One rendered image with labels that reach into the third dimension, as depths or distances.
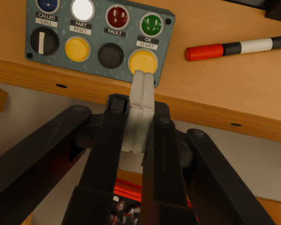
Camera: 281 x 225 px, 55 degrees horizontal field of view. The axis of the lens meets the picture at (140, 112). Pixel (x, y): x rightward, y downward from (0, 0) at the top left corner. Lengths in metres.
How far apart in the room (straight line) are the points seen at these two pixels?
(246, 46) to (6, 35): 0.28
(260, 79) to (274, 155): 1.07
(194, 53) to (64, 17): 0.15
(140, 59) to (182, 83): 0.07
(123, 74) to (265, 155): 1.15
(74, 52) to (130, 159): 0.95
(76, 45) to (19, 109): 1.02
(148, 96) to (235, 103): 0.19
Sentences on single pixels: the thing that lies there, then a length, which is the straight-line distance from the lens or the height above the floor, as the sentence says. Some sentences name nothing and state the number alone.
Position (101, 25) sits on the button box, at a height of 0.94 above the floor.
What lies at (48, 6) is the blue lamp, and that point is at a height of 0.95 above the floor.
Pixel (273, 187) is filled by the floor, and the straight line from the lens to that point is 1.41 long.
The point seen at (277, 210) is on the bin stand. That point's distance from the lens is 0.48.
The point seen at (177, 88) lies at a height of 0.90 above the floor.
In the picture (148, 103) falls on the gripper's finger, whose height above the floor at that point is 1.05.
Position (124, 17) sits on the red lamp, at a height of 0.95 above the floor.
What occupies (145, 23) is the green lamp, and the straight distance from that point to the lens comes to 0.28.
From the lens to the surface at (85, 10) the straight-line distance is 0.29.
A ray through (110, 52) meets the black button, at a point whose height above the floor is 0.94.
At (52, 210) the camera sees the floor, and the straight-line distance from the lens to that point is 1.25.
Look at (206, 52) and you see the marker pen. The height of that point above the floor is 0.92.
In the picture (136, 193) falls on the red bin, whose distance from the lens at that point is 0.29.
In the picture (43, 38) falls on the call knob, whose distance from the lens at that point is 0.30.
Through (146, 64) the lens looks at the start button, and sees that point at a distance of 0.28.
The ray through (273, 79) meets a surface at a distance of 0.37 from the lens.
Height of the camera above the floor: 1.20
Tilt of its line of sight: 80 degrees down
